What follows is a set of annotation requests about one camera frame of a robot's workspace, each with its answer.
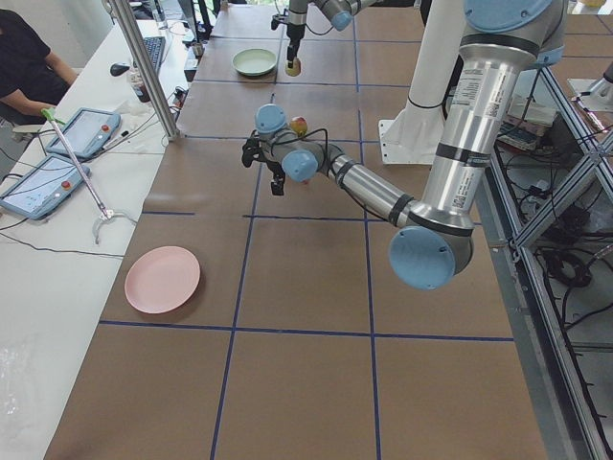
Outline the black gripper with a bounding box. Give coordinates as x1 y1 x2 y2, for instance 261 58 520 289
286 23 306 68
266 162 285 196

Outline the green pink apple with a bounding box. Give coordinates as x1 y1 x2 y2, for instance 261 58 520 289
284 57 302 77

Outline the red yellow apple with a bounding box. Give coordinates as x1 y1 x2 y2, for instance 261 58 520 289
289 116 308 139

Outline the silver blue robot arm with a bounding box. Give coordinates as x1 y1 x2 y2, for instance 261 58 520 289
242 1 567 290
282 0 376 71

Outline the green plate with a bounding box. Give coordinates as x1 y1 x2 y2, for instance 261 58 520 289
232 48 277 77

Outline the small metal cup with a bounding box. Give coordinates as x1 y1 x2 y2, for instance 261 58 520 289
192 42 203 58

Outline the black keyboard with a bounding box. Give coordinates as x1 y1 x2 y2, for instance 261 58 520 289
143 36 166 74

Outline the pink plate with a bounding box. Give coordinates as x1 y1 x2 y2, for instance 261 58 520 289
125 246 201 314

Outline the dark drink bottle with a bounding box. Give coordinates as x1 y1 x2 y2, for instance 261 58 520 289
127 68 150 103

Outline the black marker pen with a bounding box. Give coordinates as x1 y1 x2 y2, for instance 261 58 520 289
104 130 129 150

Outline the reacher grabber stick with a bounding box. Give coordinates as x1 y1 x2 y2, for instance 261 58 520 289
41 108 137 244

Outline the black computer mouse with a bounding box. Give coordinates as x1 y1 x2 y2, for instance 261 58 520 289
109 62 130 77

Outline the upper teach pendant tablet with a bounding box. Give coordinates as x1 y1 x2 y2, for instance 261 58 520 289
58 107 121 162

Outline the teach pendant tablet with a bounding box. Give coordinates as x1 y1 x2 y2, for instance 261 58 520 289
58 107 121 162
1 154 83 220

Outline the lower teach pendant tablet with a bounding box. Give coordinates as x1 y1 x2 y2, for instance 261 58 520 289
1 154 83 220

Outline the stack of books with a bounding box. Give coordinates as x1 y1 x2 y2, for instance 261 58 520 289
498 96 557 150

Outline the person in black shirt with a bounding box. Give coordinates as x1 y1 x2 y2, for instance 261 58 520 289
1 10 78 125

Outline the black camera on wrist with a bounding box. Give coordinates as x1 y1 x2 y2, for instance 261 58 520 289
241 137 262 168

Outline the aluminium frame post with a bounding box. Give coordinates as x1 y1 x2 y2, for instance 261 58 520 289
108 0 180 142

